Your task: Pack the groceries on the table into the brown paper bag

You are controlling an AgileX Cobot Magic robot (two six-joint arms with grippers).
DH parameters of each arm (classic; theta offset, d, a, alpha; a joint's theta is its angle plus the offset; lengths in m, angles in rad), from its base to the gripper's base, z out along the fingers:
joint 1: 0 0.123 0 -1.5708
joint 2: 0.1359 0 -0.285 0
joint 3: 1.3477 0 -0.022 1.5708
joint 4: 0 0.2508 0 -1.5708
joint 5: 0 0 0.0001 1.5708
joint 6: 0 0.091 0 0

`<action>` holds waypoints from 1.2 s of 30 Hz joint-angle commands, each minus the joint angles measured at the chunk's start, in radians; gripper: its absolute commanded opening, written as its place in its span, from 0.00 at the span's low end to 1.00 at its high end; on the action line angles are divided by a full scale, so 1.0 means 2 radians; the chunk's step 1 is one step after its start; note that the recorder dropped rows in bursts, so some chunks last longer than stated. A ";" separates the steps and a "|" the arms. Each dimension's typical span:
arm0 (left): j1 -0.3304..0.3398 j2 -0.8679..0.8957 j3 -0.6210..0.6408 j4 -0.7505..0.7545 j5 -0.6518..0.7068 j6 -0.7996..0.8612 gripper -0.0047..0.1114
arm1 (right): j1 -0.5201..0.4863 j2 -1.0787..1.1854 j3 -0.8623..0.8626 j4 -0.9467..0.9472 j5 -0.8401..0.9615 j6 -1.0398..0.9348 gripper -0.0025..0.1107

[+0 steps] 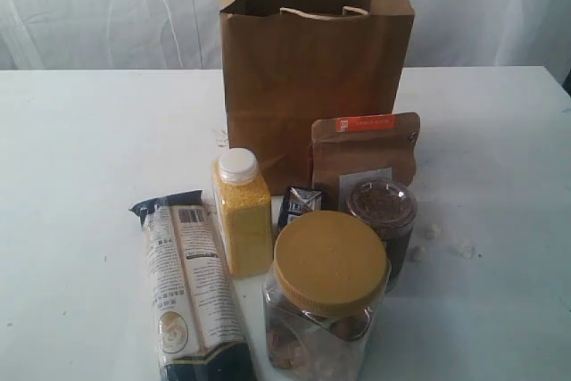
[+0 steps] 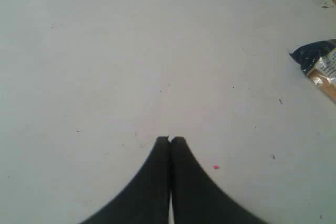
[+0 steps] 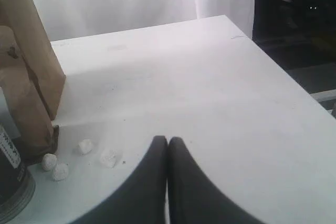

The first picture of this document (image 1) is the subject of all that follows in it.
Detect yellow millet plastic bottle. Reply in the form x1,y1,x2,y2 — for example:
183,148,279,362
211,148,273,278

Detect brown pouch orange label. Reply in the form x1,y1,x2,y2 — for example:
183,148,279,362
309,112,420,199

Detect dark grain clear jar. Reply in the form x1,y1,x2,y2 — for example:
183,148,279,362
346,178,418,292

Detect brown paper bag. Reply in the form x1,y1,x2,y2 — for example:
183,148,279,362
219,0,415,195

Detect small dark blue sachet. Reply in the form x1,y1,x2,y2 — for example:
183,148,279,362
277,186,323,232

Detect clear jar yellow lid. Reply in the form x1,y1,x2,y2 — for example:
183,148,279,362
263,211,392,380

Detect noodle pack black ends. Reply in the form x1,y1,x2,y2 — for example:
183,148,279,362
130,190,256,380

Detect white backdrop curtain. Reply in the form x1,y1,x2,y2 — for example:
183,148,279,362
1,0,570,80

